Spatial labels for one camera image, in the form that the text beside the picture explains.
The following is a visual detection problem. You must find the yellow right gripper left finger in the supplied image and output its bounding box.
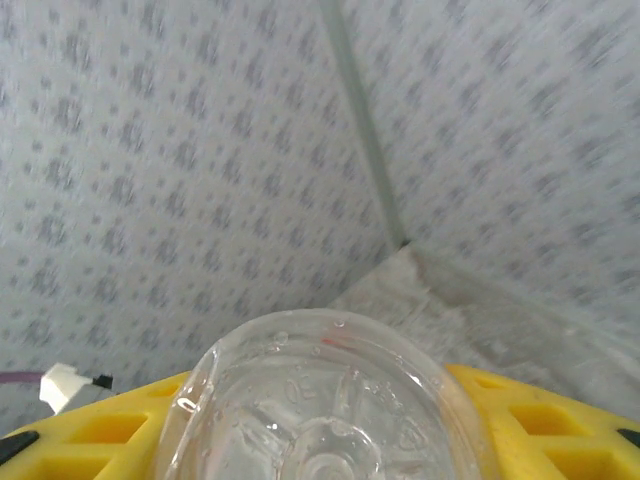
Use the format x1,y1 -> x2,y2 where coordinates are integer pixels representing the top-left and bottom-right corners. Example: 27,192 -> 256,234
0,369 -> 202,480

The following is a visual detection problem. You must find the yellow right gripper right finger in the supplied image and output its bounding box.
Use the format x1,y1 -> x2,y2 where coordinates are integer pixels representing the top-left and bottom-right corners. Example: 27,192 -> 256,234
443,363 -> 640,480

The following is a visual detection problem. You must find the clear bottle red flower label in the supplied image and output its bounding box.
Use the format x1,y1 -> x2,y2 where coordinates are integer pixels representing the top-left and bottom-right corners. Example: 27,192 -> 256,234
154,308 -> 486,480

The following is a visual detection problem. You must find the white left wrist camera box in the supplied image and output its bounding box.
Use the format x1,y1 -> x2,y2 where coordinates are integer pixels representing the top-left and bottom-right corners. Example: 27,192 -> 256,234
38,363 -> 114,417

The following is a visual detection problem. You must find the aluminium corner frame post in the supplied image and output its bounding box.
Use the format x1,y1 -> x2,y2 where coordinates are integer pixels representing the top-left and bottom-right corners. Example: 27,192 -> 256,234
318,0 -> 412,250

